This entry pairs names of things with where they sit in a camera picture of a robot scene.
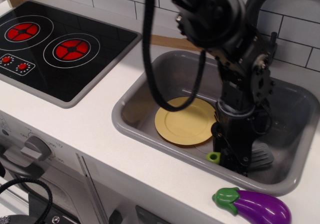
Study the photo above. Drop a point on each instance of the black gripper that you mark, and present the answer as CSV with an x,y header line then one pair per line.
x,y
235,132

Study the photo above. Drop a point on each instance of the green handled grey spatula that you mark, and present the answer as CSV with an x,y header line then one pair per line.
x,y
261,156

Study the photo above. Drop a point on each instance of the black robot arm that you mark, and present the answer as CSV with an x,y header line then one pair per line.
x,y
221,28

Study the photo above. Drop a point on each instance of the yellow plate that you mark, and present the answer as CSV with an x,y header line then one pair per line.
x,y
189,126

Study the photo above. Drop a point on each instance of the wooden strip behind sink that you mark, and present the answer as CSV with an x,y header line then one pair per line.
x,y
183,44

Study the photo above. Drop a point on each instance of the purple toy eggplant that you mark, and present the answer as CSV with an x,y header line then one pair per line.
x,y
253,206

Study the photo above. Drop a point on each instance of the grey oven knob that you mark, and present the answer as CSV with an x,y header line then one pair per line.
x,y
36,149

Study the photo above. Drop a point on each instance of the black toy stovetop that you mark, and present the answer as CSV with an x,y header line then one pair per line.
x,y
57,55

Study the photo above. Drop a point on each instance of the grey oven door handle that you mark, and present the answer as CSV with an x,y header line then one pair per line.
x,y
31,170

